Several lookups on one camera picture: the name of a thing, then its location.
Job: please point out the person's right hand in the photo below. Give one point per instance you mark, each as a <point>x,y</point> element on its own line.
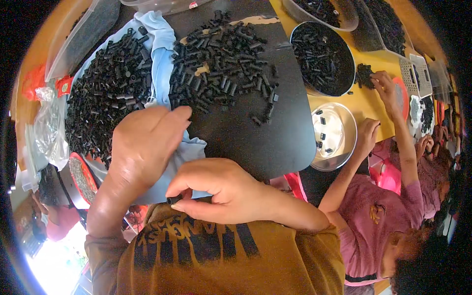
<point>228,191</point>

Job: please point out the person's left hand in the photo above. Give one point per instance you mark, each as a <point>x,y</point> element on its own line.
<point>143,143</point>

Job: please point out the person's left fingers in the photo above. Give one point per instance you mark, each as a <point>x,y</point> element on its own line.
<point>177,115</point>

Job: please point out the small black plastic tube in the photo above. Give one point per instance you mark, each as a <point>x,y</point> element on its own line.
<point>174,200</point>

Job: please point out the light blue cloth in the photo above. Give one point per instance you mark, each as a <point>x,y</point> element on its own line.
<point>162,70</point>

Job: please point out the scattered pile of black tubes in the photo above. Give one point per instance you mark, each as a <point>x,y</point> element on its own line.
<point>217,62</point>

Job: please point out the heap of black tubes on cloth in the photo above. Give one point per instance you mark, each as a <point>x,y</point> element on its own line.
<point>107,92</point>

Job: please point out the black table mat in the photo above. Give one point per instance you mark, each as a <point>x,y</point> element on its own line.
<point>250,140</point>

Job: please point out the red tray with small parts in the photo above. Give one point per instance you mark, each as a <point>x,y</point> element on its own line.
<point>83,179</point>

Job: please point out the small red packet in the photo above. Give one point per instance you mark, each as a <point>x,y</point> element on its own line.
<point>64,86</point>

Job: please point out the clear plastic lid tray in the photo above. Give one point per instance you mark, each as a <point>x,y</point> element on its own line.
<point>81,37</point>

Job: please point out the clear plastic bag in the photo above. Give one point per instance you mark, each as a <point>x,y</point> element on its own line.
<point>49,129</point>

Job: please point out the pink plastic stool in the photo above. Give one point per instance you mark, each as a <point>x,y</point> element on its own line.
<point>296,186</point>

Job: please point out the red plastic bag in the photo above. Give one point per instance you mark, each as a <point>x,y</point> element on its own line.
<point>34,83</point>

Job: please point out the person's body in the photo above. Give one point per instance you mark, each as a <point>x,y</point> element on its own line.
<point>228,258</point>

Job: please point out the metal bowl full of tubes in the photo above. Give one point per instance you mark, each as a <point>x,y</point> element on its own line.
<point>324,59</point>

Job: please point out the shiny steel bowl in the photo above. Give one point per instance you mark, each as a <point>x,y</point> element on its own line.
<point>337,147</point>

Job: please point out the clear plastic bowl with tubes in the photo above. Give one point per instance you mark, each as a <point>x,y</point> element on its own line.
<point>324,11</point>

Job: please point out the small clump of black tubes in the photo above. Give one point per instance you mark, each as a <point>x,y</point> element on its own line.
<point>364,75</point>

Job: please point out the clear plastic bin with tubes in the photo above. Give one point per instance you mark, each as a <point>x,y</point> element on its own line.
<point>383,25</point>

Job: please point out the red plastic plate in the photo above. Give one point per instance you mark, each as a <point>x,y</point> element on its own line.
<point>402,99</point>

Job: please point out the white perforated basket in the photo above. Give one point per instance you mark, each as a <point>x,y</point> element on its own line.
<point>416,73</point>

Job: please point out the white basket with black tubes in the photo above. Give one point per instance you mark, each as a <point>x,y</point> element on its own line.
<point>422,114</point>

